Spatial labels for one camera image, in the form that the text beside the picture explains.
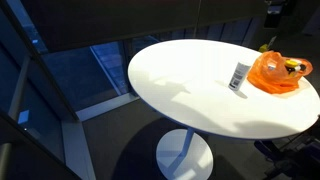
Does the dark roller window blind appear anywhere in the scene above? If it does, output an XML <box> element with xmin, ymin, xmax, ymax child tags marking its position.
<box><xmin>21</xmin><ymin>0</ymin><xmax>267</xmax><ymax>52</ymax></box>

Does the white cylindrical labelled bottle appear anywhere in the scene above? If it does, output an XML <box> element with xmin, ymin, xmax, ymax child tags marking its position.
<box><xmin>228</xmin><ymin>63</ymin><xmax>250</xmax><ymax>91</ymax></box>

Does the white round pedestal table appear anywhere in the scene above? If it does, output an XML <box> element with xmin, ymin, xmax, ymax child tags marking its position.
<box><xmin>128</xmin><ymin>39</ymin><xmax>320</xmax><ymax>180</ymax></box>

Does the yellow object behind table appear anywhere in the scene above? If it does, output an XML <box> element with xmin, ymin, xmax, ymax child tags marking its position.
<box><xmin>258</xmin><ymin>44</ymin><xmax>268</xmax><ymax>53</ymax></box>

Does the orange plastic bag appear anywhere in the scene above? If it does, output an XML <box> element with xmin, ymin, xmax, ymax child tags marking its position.
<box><xmin>247</xmin><ymin>51</ymin><xmax>313</xmax><ymax>94</ymax></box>

